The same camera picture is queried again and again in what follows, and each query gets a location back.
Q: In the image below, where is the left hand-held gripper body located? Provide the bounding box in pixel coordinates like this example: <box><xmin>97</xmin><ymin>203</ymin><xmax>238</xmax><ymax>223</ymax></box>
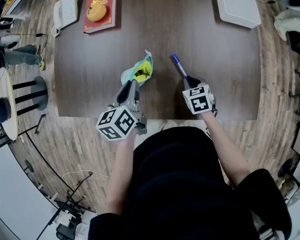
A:
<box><xmin>95</xmin><ymin>99</ymin><xmax>148</xmax><ymax>142</ymax></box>

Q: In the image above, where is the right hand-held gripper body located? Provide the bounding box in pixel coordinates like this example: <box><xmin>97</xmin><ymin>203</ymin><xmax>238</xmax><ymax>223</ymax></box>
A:
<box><xmin>181</xmin><ymin>83</ymin><xmax>219</xmax><ymax>119</ymax></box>

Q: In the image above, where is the blue pen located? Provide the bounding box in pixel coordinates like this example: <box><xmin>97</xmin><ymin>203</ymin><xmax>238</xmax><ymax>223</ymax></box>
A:
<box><xmin>170</xmin><ymin>53</ymin><xmax>189</xmax><ymax>79</ymax></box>

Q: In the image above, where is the light blue pencil pouch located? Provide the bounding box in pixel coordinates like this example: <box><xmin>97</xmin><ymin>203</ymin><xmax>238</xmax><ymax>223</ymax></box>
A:
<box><xmin>120</xmin><ymin>49</ymin><xmax>154</xmax><ymax>87</ymax></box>

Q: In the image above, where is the person's right forearm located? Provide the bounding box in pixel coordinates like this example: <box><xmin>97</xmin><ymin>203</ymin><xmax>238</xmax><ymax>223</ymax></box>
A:
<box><xmin>201</xmin><ymin>112</ymin><xmax>252</xmax><ymax>189</ymax></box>

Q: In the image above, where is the person's left forearm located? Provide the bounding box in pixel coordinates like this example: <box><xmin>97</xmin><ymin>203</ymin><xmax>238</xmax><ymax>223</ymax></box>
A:
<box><xmin>105</xmin><ymin>128</ymin><xmax>137</xmax><ymax>216</ymax></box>

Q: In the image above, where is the black stand foot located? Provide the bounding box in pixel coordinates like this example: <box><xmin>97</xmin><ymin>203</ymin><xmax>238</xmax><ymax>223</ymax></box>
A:
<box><xmin>33</xmin><ymin>113</ymin><xmax>47</xmax><ymax>135</ymax></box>

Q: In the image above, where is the orange toy fruit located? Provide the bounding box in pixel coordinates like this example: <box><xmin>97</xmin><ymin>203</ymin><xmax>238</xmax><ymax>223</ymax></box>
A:
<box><xmin>86</xmin><ymin>2</ymin><xmax>108</xmax><ymax>23</ymax></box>

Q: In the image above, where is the red hardcover book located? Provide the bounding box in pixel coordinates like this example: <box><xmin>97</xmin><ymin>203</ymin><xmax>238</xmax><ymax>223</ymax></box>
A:
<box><xmin>83</xmin><ymin>0</ymin><xmax>118</xmax><ymax>34</ymax></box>

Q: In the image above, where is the white flat box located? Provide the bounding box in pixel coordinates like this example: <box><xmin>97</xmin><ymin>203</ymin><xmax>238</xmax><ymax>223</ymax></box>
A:
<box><xmin>213</xmin><ymin>0</ymin><xmax>262</xmax><ymax>30</ymax></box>

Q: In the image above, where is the person's black top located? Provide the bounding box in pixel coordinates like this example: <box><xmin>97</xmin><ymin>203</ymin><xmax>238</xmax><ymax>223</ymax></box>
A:
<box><xmin>87</xmin><ymin>126</ymin><xmax>293</xmax><ymax>240</ymax></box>

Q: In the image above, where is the white desk telephone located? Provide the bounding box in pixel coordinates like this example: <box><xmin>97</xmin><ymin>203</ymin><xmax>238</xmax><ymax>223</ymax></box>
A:
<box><xmin>51</xmin><ymin>0</ymin><xmax>79</xmax><ymax>38</ymax></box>

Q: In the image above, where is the round light table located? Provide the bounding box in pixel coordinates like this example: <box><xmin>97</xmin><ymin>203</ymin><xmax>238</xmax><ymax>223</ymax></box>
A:
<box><xmin>0</xmin><ymin>67</ymin><xmax>50</xmax><ymax>142</ymax></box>

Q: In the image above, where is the black pot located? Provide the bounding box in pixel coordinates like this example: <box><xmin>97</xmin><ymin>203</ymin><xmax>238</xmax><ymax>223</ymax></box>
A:
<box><xmin>0</xmin><ymin>97</ymin><xmax>12</xmax><ymax>124</ymax></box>

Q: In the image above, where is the black floor stand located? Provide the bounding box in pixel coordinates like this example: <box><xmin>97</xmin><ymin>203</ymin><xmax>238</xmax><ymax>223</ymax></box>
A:
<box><xmin>36</xmin><ymin>171</ymin><xmax>94</xmax><ymax>240</ymax></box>

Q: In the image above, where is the white round device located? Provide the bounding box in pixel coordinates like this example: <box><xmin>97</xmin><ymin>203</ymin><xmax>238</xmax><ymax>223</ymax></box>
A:
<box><xmin>0</xmin><ymin>33</ymin><xmax>22</xmax><ymax>51</ymax></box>

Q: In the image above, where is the white whiteboard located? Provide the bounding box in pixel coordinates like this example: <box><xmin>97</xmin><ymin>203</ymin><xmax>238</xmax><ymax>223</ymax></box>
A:
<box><xmin>0</xmin><ymin>143</ymin><xmax>60</xmax><ymax>240</ymax></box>

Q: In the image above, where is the white floor cable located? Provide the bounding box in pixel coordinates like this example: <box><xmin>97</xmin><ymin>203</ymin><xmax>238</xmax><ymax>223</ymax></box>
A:
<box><xmin>61</xmin><ymin>168</ymin><xmax>111</xmax><ymax>180</ymax></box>

